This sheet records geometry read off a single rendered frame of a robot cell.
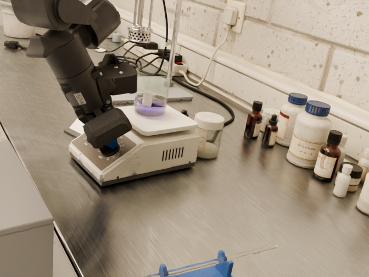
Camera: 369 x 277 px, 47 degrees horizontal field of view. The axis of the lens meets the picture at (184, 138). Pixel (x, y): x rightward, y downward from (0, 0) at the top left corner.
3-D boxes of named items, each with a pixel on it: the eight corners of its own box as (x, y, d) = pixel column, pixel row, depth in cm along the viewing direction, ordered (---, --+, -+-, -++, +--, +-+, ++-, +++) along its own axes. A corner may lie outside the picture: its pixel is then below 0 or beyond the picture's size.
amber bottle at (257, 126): (242, 137, 99) (250, 102, 95) (244, 132, 102) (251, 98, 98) (257, 140, 98) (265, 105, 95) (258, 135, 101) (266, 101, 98)
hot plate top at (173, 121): (144, 137, 70) (145, 132, 70) (109, 112, 79) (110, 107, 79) (200, 128, 78) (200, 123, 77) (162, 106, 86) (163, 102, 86)
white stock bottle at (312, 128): (288, 151, 95) (303, 95, 90) (321, 160, 93) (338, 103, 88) (283, 162, 88) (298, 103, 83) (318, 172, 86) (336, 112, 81)
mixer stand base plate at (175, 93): (91, 105, 104) (92, 101, 104) (66, 81, 119) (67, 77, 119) (194, 99, 120) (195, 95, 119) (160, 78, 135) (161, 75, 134)
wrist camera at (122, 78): (93, 79, 60) (135, 59, 62) (78, 59, 66) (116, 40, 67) (108, 111, 64) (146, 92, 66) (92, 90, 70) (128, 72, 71)
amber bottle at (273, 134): (259, 145, 96) (266, 114, 93) (263, 141, 98) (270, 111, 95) (272, 149, 94) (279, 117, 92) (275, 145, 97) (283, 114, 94)
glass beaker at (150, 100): (172, 120, 78) (178, 75, 75) (141, 122, 75) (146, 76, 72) (154, 107, 83) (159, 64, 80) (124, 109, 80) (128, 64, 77)
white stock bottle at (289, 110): (301, 140, 102) (313, 94, 97) (299, 150, 96) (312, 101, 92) (274, 134, 103) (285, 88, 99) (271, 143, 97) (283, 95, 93)
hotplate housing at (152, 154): (100, 189, 69) (104, 144, 65) (67, 155, 78) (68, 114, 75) (205, 166, 82) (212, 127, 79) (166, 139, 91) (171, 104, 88)
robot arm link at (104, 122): (68, 105, 54) (112, 83, 55) (41, 54, 68) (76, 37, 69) (95, 151, 59) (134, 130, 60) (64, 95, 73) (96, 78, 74)
